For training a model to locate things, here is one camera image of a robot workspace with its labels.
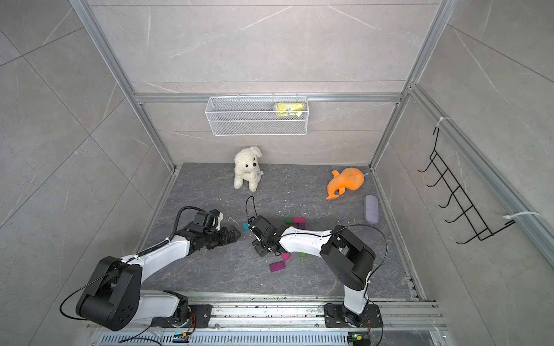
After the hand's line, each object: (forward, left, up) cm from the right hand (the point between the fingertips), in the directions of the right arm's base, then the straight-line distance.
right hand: (262, 242), depth 89 cm
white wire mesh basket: (+52, +15, +29) cm, 61 cm away
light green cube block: (-5, -17, -2) cm, 18 cm away
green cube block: (+11, -12, -2) cm, 16 cm away
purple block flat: (-9, -6, -2) cm, 11 cm away
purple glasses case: (+15, -50, +1) cm, 53 cm away
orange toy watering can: (+31, -43, +5) cm, 54 cm away
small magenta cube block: (-5, -10, -1) cm, 11 cm away
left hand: (+3, +12, +3) cm, 13 cm away
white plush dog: (+30, +7, +14) cm, 34 cm away
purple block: (+10, -18, -3) cm, 20 cm away
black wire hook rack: (-10, -64, +30) cm, 72 cm away
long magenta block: (+12, -16, -2) cm, 20 cm away
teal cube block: (+8, +8, 0) cm, 11 cm away
